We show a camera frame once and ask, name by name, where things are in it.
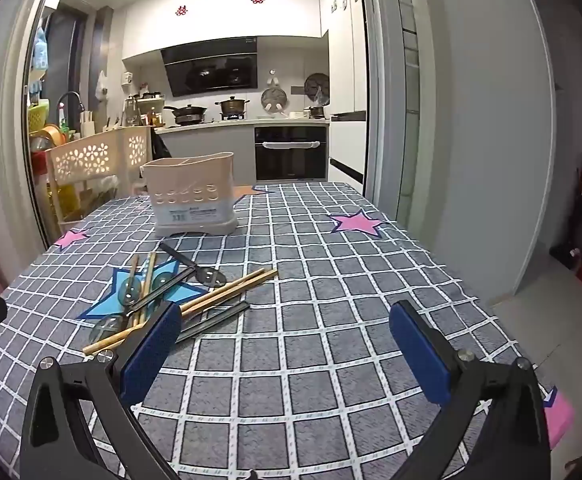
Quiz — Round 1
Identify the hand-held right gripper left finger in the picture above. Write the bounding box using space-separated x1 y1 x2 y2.
18 301 184 480

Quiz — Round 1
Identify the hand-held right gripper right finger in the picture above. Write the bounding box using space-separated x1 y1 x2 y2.
388 300 552 480

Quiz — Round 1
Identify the dark metal chopstick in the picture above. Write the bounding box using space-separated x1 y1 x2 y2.
174 304 251 344
177 301 248 336

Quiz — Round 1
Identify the beige plastic utensil holder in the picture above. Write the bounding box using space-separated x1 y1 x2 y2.
140 151 239 239

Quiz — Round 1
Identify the grey checked star tablecloth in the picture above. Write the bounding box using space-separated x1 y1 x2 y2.
0 181 576 480

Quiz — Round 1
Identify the beige perforated storage cart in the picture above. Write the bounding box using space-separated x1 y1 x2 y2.
46 126 153 226

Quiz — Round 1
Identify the orange basin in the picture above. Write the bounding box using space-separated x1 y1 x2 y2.
34 125 67 151

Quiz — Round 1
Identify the black bag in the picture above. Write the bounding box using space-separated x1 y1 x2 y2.
151 130 172 161

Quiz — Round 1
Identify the green plastic basket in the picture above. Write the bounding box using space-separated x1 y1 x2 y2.
27 105 52 131

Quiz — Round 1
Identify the black built-in oven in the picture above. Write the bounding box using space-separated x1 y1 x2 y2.
254 126 328 182

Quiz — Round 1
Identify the black wok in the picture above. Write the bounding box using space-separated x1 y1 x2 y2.
163 103 208 126

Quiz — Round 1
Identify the black kitchen faucet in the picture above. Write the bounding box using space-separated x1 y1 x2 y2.
57 91 86 131

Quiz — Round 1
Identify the brown pot with lid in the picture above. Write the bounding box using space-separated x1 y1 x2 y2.
215 96 251 117

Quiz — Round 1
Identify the round grey steamer rack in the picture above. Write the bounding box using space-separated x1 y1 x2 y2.
261 87 288 114

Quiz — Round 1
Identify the blue hanging packet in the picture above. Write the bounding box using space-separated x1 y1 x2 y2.
30 25 49 68

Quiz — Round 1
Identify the black range hood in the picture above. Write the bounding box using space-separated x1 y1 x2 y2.
160 36 258 97

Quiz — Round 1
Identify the white fridge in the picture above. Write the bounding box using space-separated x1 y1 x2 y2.
321 0 372 198

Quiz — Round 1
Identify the round dark steamer rack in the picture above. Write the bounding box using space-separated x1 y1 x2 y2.
304 73 331 102

